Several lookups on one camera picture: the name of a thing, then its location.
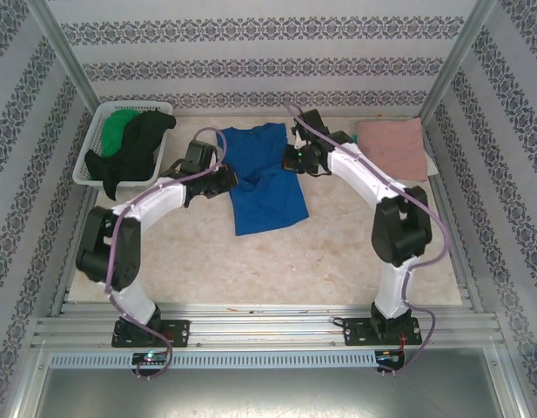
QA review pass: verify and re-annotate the blue t-shirt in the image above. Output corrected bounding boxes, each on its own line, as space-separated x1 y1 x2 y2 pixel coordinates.
215 123 312 238

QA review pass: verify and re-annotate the pink folded t-shirt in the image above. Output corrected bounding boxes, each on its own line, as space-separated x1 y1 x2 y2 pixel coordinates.
356 116 429 182

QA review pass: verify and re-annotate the black t-shirt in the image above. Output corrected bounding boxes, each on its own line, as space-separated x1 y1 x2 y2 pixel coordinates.
84 110 178 201

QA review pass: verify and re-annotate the green t-shirt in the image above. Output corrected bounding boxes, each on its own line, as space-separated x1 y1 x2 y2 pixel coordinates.
100 109 141 158

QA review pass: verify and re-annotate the white plastic basket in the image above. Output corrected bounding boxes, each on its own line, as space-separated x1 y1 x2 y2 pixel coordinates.
71 100 176 188

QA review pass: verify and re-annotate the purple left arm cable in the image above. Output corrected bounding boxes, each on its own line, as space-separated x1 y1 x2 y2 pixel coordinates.
103 126 228 382

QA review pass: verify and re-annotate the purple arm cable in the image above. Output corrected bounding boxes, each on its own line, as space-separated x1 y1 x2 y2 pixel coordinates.
103 126 228 382
286 103 452 378

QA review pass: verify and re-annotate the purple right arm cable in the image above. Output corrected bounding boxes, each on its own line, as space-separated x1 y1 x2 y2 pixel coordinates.
286 103 452 378

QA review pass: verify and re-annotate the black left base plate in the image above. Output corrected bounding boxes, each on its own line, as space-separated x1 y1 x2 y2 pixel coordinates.
111 320 191 348

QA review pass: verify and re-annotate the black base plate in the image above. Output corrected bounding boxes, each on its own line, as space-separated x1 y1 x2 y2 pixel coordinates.
342 315 422 347
111 320 191 348

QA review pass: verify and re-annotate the aluminium rail frame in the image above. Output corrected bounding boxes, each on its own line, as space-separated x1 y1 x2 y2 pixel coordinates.
32 302 504 349

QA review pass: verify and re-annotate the aluminium frame post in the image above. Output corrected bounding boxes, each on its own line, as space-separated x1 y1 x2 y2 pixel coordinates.
418 0 498 127
26 0 104 111

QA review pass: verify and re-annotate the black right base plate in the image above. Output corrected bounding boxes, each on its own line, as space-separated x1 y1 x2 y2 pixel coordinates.
342 315 422 347

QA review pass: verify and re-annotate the slotted cable duct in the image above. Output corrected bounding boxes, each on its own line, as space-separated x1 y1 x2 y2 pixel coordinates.
48 351 406 367

